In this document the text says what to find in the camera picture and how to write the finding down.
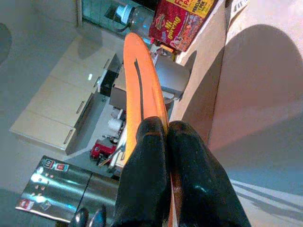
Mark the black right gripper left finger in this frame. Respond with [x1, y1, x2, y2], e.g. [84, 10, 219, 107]
[113, 116, 171, 227]

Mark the small orange yellow box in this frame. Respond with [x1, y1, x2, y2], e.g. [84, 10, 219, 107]
[160, 44, 178, 62]

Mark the cream kitchen cabinet row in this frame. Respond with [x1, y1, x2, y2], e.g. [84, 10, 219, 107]
[9, 37, 122, 156]

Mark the red kitchen appliance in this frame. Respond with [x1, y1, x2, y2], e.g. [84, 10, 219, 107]
[89, 139, 118, 162]

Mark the grey metal appliance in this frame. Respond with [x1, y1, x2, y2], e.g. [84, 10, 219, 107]
[154, 55, 191, 100]

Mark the white paper roll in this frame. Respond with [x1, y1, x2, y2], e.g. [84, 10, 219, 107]
[107, 117, 125, 132]

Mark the clear bottle with white cap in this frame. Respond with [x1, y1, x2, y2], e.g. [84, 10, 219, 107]
[114, 4, 159, 40]

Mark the white printed paper sheet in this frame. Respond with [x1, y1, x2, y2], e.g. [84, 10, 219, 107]
[227, 0, 250, 27]

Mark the red snack carton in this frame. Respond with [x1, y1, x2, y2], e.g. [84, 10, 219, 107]
[148, 0, 220, 52]

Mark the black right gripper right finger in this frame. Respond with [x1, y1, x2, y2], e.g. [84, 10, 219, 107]
[166, 120, 252, 227]

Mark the stainless steel fridge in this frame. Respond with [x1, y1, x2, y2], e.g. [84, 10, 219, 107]
[15, 155, 119, 224]

